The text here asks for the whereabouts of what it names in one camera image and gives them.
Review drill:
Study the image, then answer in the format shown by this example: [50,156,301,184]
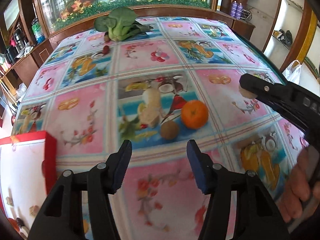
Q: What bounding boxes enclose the brown kiwi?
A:
[160,120,180,140]

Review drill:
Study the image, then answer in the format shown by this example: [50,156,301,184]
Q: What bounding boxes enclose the beige ginger block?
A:
[239,86,257,99]

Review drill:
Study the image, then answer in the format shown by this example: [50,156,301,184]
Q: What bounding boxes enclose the person's right hand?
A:
[278,148,319,223]

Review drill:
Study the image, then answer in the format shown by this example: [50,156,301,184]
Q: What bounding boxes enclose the red box lid tray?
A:
[1,131,57,239]

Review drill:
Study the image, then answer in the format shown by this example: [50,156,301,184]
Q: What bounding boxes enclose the purple spray bottles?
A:
[229,1,244,19]

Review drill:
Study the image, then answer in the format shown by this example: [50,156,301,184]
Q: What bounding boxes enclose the fruit print tablecloth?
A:
[12,17,305,239]

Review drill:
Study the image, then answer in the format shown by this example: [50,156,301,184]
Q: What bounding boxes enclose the wooden sideboard cabinet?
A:
[0,38,54,88]

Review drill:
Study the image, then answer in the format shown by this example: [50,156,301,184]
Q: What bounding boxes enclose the small red date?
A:
[102,46,110,55]

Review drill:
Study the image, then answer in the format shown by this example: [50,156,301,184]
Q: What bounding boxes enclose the green bok choy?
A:
[94,7,153,42]

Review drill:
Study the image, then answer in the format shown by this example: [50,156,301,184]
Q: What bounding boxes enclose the green water bottle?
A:
[31,18,46,44]

